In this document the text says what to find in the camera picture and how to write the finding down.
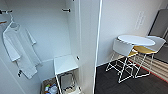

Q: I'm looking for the white wardrobe door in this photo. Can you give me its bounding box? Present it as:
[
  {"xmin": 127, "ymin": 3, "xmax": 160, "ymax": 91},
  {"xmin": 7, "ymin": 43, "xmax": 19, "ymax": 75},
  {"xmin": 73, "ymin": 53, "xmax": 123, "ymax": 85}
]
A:
[{"xmin": 77, "ymin": 0, "xmax": 103, "ymax": 94}]

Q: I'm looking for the white wardrobe carcass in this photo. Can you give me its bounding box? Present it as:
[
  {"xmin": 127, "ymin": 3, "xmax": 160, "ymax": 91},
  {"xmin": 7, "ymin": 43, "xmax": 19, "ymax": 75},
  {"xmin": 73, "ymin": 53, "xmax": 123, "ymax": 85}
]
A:
[{"xmin": 0, "ymin": 0, "xmax": 101, "ymax": 94}]

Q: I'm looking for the white round item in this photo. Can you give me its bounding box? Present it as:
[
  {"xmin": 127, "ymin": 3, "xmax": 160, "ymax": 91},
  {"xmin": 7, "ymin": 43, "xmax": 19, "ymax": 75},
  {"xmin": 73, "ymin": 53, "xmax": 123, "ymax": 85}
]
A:
[{"xmin": 49, "ymin": 85, "xmax": 59, "ymax": 94}]

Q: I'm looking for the white round table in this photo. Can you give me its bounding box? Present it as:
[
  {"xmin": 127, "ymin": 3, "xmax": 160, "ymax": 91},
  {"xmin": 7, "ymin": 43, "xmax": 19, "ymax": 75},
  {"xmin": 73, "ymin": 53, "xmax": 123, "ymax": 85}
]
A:
[{"xmin": 117, "ymin": 34, "xmax": 157, "ymax": 47}]

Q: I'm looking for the yellow shell chair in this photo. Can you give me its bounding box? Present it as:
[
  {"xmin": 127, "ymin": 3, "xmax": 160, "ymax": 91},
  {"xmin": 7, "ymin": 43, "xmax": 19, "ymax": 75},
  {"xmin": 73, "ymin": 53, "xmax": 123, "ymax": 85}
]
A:
[{"xmin": 132, "ymin": 45, "xmax": 158, "ymax": 80}]

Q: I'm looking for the white t-shirt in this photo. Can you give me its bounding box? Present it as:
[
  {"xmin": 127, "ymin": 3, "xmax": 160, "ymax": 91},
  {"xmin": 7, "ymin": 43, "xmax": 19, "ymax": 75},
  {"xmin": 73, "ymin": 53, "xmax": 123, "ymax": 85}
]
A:
[{"xmin": 2, "ymin": 26, "xmax": 43, "ymax": 81}]

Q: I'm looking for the white plastic hanger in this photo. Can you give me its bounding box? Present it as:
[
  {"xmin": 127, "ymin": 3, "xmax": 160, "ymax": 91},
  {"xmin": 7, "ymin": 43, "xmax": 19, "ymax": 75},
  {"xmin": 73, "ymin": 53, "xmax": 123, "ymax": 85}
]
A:
[{"xmin": 2, "ymin": 12, "xmax": 22, "ymax": 34}]

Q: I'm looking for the orange label strip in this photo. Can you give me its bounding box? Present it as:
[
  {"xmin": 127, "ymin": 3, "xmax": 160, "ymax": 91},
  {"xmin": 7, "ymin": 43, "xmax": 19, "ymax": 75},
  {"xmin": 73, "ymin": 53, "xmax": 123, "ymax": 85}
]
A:
[{"xmin": 0, "ymin": 20, "xmax": 8, "ymax": 25}]

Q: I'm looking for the wire storage basket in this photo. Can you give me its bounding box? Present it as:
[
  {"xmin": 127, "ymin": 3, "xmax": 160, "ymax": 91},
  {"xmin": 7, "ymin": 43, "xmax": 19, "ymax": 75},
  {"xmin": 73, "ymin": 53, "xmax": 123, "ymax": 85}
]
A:
[{"xmin": 39, "ymin": 77, "xmax": 62, "ymax": 94}]

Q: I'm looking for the white wall poster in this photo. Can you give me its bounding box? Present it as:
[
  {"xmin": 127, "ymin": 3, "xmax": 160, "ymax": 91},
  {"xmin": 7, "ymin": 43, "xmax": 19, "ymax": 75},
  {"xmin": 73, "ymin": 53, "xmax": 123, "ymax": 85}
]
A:
[{"xmin": 135, "ymin": 11, "xmax": 146, "ymax": 31}]

